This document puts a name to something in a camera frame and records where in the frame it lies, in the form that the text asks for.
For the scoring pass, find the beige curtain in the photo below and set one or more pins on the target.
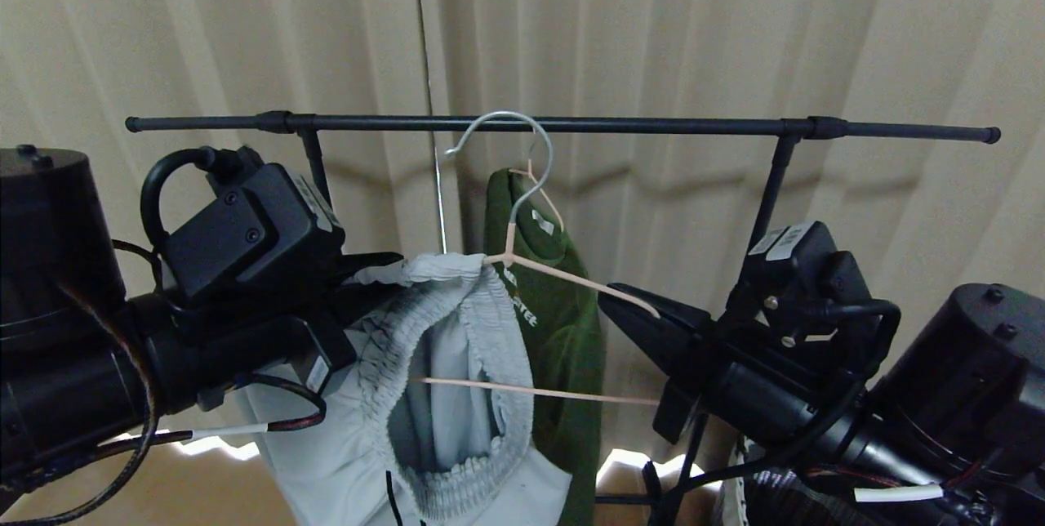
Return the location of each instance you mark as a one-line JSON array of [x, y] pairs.
[[204, 20]]

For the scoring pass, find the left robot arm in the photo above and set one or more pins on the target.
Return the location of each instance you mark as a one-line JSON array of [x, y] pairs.
[[49, 265]]

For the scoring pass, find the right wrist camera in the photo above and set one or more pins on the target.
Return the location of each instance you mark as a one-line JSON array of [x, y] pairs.
[[800, 281]]

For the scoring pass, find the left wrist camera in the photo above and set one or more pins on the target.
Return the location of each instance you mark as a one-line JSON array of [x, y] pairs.
[[245, 224]]

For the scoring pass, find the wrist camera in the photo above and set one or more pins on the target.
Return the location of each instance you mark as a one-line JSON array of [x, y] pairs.
[[800, 281], [245, 224]]

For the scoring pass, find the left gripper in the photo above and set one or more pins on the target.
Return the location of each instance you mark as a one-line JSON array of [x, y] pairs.
[[229, 354]]

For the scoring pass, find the white laundry basket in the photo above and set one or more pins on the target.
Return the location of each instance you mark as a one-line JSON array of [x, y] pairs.
[[767, 501]]

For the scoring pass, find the green shirt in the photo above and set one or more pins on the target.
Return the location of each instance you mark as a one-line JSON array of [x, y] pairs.
[[563, 330]]

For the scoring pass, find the black clothes rack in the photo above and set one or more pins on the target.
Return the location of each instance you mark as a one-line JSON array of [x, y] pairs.
[[653, 125]]

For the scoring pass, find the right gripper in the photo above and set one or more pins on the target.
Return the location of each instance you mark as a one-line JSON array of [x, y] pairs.
[[751, 399]]

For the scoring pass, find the pale grey garment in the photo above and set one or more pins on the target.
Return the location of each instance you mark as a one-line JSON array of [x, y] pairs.
[[326, 461]]

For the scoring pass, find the pink clothes hanger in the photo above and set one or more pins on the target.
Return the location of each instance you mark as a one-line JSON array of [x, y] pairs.
[[545, 199], [508, 252]]

